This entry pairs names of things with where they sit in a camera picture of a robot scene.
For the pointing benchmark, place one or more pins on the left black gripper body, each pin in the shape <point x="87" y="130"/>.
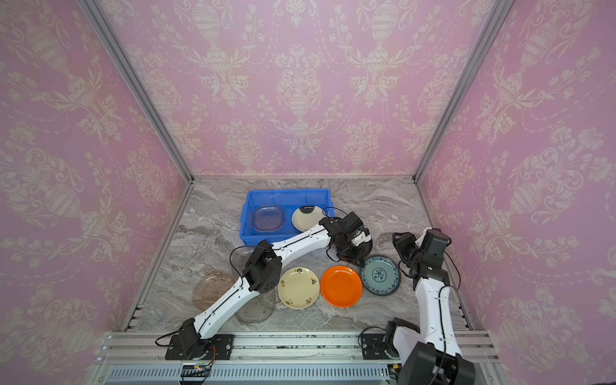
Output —
<point x="345" y="245"/>

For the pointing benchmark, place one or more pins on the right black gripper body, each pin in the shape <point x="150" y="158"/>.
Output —
<point x="418" y="259"/>

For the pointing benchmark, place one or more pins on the black round plate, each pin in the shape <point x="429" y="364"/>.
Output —
<point x="356" y="255"/>

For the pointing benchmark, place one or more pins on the cream plate with black patch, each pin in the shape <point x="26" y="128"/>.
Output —
<point x="306" y="217"/>

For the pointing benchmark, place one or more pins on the blue floral patterned plate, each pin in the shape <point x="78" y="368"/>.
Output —
<point x="380" y="276"/>

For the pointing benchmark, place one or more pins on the clear glass plate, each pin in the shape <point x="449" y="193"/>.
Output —
<point x="268" y="218"/>

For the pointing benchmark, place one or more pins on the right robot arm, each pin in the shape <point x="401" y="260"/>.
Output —
<point x="428" y="352"/>

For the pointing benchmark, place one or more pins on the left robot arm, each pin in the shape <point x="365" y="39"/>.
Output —
<point x="261" y="274"/>

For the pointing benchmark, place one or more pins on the orange round plate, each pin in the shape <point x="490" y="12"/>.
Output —
<point x="341" y="286"/>

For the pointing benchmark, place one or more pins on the cream plate with flowers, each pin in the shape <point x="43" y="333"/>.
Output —
<point x="299" y="288"/>

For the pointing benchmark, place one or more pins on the grey glass plate upper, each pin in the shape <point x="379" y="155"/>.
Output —
<point x="239" y="258"/>

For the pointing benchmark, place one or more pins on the grey glass plate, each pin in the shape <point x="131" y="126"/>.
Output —
<point x="239" y="258"/>
<point x="258" y="309"/>

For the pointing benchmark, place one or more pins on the grey glass plate lower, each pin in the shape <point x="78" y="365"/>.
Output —
<point x="258" y="309"/>

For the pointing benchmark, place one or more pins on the brown glass plate lower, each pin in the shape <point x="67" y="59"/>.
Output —
<point x="210" y="288"/>

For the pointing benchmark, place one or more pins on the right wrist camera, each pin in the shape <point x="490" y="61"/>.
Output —
<point x="420" y="240"/>

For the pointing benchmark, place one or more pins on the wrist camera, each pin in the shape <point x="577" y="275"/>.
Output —
<point x="420" y="240"/>
<point x="362" y="237"/>

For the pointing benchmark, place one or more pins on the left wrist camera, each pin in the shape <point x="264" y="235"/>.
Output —
<point x="362" y="237"/>

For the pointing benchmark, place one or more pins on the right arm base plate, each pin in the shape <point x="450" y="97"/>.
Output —
<point x="375" y="346"/>

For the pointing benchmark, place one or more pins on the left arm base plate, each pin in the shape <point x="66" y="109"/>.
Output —
<point x="218" y="348"/>

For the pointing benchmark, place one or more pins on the aluminium front rail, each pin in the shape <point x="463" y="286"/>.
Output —
<point x="270" y="357"/>

